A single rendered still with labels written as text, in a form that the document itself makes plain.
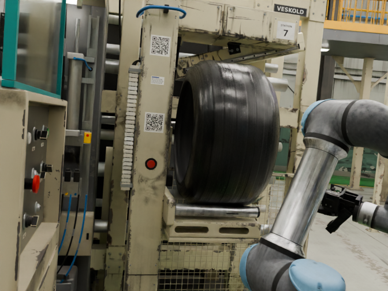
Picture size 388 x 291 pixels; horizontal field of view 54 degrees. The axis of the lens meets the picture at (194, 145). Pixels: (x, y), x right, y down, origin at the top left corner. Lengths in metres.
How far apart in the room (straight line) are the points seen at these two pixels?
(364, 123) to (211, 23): 1.05
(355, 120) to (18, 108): 0.71
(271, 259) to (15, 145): 0.60
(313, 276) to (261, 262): 0.14
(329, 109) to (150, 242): 0.88
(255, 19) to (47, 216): 1.25
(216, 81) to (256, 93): 0.15
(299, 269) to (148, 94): 0.88
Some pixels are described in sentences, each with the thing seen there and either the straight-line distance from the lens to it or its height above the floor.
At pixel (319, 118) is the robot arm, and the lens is 1.02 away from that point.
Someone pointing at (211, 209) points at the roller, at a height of 0.91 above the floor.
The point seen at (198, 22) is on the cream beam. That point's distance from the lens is 1.81.
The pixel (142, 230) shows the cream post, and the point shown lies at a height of 0.80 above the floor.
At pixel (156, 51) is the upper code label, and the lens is 1.49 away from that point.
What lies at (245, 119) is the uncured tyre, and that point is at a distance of 1.33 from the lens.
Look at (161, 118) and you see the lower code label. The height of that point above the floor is 1.24.
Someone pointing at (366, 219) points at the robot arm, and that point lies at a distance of 1.32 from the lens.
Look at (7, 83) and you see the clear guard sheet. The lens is 0.68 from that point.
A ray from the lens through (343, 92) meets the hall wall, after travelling 11.76.
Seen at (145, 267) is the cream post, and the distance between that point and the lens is 1.59.
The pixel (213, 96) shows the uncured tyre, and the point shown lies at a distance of 1.33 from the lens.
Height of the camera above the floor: 1.24
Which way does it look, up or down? 4 degrees down
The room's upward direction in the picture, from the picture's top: 5 degrees clockwise
